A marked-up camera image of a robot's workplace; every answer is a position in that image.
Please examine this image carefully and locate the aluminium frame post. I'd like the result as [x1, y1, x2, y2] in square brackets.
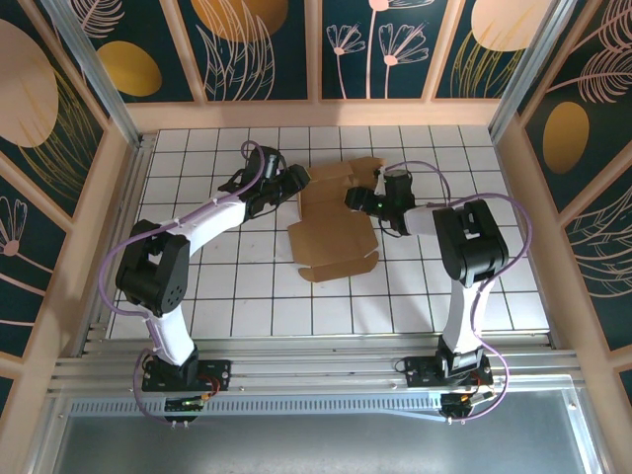
[488, 0, 577, 144]
[41, 0, 145, 149]

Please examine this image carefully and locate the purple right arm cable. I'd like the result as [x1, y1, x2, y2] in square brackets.
[379, 161, 532, 425]

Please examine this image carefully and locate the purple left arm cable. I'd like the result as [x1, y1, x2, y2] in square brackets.
[98, 140, 263, 427]

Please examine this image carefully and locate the slotted grey cable duct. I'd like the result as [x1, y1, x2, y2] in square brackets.
[68, 398, 445, 425]

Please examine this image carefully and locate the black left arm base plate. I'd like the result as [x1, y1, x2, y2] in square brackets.
[141, 358, 233, 392]

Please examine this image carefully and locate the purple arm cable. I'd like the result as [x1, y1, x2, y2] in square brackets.
[379, 161, 532, 425]
[98, 140, 263, 427]

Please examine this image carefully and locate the brown cardboard paper box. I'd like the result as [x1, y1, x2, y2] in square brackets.
[286, 156, 386, 283]

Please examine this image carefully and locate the aluminium side rail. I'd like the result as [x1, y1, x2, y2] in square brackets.
[78, 132, 158, 356]

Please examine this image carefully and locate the aluminium mounting rail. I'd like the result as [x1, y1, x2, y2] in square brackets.
[48, 335, 584, 396]

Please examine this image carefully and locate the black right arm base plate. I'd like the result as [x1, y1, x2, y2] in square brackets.
[403, 355, 494, 389]

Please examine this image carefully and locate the grey metal sheet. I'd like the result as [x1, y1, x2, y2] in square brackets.
[27, 374, 611, 474]

